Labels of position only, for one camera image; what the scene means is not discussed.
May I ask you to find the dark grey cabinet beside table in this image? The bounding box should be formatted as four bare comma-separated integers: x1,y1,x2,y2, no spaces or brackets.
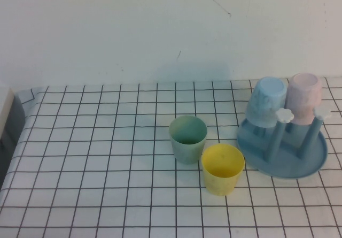
0,93,27,190

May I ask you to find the pink plastic cup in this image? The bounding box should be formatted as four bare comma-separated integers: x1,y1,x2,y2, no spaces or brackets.
284,73,322,126

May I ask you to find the green plastic cup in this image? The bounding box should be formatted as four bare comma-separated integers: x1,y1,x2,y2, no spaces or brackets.
168,114,208,165

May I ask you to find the blue cup stand with pegs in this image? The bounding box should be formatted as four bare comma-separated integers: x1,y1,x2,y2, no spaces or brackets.
236,107,332,180

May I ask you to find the yellow plastic cup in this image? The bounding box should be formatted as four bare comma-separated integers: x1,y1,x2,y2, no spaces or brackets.
200,143,246,197

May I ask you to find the white black-grid tablecloth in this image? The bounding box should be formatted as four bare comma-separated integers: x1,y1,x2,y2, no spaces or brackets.
0,76,342,238

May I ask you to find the light blue plastic cup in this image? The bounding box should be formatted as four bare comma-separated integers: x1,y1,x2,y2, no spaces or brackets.
245,76,287,128

